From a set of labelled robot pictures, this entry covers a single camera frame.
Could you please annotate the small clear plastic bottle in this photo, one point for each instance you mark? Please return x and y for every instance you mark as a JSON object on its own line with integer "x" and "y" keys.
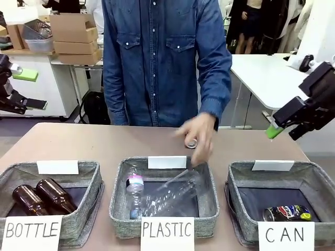
{"x": 134, "y": 188}

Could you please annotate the grey fabric basket plastic label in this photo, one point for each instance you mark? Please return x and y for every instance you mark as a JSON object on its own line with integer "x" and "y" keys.
{"x": 209, "y": 198}

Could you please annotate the grey fabric basket can label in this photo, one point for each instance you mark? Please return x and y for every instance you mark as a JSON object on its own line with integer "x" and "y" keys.
{"x": 235, "y": 198}

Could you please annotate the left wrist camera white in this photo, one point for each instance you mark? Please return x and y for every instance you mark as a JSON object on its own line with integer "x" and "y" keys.
{"x": 16, "y": 68}

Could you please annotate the bystander in black skirt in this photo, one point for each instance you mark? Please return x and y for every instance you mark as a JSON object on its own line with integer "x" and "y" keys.
{"x": 248, "y": 21}

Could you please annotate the bystander in white shirt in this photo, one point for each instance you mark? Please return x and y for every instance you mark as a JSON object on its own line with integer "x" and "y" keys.
{"x": 95, "y": 13}

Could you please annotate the white paper sign PLASTIC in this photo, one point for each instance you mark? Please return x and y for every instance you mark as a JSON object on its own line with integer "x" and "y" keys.
{"x": 167, "y": 231}

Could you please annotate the person's left hand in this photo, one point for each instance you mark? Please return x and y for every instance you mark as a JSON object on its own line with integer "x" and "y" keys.
{"x": 199, "y": 130}

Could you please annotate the bystander in white coat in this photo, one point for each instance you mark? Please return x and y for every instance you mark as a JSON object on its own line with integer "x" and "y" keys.
{"x": 293, "y": 23}

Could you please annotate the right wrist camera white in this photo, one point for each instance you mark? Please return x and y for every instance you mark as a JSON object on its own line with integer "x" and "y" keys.
{"x": 295, "y": 61}

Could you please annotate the large open cardboard box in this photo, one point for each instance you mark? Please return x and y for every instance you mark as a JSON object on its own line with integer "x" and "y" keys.
{"x": 70, "y": 28}

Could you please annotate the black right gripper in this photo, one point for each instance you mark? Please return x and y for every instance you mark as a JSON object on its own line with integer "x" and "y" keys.
{"x": 323, "y": 89}

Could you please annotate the person in denim shirt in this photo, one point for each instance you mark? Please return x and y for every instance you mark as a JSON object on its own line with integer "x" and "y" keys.
{"x": 157, "y": 65}

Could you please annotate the white paper sign BOTTLE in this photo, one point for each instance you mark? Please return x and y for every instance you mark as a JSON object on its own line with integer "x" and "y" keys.
{"x": 31, "y": 231}

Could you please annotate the person's right forearm denim sleeve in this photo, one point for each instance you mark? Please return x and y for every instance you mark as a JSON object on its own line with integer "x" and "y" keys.
{"x": 115, "y": 99}

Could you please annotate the white paper sign CAN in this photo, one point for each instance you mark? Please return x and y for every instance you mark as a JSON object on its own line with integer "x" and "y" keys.
{"x": 285, "y": 235}

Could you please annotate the clear plastic container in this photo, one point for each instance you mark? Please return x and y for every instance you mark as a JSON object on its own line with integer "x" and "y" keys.
{"x": 39, "y": 39}

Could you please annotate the small cardboard box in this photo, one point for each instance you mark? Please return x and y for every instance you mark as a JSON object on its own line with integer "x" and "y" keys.
{"x": 14, "y": 36}

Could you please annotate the grey fabric basket bottle label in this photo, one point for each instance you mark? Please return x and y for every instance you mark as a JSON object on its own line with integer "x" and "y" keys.
{"x": 86, "y": 193}

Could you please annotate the large clear plastic bottle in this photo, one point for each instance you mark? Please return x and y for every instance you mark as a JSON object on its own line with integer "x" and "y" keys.
{"x": 172, "y": 193}

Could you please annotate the person's left forearm denim sleeve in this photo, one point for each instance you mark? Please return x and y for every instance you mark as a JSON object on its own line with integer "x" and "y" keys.
{"x": 217, "y": 89}

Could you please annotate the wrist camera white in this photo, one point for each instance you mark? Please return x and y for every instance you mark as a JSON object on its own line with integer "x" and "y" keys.
{"x": 295, "y": 61}
{"x": 16, "y": 68}

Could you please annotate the brown glass bottle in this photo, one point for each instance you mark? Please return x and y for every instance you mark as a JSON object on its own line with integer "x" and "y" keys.
{"x": 28, "y": 200}
{"x": 56, "y": 194}

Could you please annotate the crushed red can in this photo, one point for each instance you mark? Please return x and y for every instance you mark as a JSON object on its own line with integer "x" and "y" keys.
{"x": 191, "y": 143}

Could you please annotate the flat cardboard box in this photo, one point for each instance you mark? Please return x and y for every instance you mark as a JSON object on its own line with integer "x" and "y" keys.
{"x": 79, "y": 57}
{"x": 74, "y": 47}

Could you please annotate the crushed dark blue can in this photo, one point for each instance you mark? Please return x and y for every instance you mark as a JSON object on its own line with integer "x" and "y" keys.
{"x": 288, "y": 212}

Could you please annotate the blank white card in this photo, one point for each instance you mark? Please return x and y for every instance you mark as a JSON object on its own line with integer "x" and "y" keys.
{"x": 167, "y": 162}
{"x": 273, "y": 166}
{"x": 57, "y": 167}

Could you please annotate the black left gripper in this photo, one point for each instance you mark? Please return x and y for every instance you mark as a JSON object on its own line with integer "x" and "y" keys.
{"x": 5, "y": 75}

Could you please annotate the white table with cabinet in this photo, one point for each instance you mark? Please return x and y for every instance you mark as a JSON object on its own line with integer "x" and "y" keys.
{"x": 52, "y": 86}

